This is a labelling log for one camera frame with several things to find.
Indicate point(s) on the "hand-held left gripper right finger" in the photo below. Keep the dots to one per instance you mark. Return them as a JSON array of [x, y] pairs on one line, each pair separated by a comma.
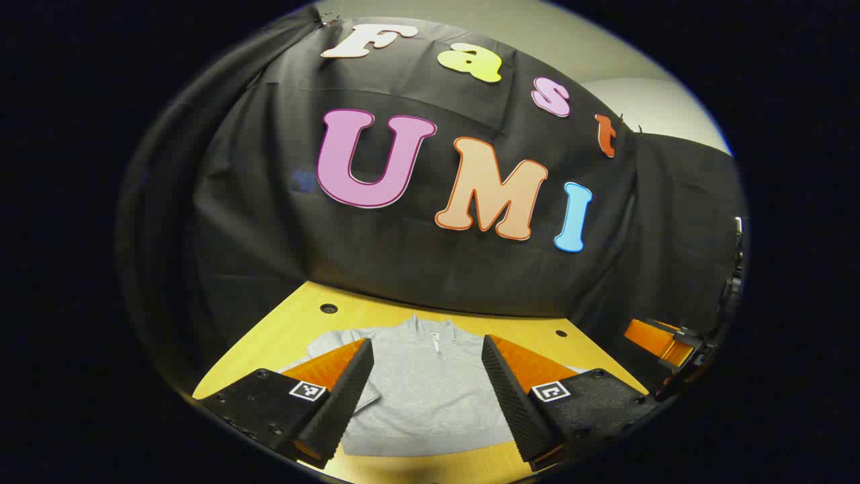
[[510, 396]]

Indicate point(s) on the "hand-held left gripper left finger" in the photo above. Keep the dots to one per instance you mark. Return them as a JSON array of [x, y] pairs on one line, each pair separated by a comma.
[[346, 396]]

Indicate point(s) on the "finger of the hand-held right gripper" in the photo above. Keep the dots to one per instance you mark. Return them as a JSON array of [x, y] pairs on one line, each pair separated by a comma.
[[648, 339]]

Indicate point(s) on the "grey sweatshirt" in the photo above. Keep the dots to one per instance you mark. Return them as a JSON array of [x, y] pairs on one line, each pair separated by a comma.
[[430, 396]]

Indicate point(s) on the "black backdrop cloth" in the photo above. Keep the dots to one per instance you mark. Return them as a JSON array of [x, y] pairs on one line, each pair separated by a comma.
[[416, 269]]

